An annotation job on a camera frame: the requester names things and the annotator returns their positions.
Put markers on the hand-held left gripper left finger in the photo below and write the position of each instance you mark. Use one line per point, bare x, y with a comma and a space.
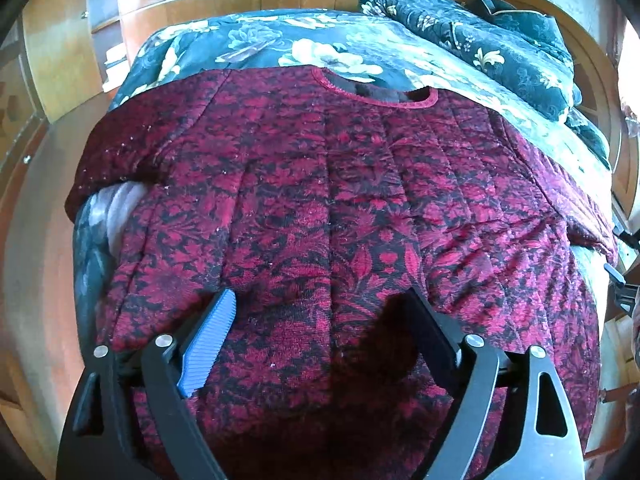
210, 340

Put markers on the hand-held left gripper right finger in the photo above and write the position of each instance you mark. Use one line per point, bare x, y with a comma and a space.
430, 340

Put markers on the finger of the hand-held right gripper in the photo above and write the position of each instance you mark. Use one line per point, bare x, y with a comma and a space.
614, 271
627, 237

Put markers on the red floral knit sweater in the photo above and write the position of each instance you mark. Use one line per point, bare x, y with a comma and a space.
325, 185

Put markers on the brown wooden furniture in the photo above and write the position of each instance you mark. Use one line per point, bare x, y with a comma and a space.
616, 395

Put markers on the wooden headboard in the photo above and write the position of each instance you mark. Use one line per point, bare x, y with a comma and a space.
597, 80

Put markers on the white cloth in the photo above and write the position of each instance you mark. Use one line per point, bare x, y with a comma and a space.
122, 205

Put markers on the teal floral quilt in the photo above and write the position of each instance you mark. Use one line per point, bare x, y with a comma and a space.
500, 45

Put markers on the teal floral bedsheet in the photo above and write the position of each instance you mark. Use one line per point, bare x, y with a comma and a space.
280, 45

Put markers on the wooden wardrobe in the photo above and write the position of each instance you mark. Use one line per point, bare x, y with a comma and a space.
65, 55

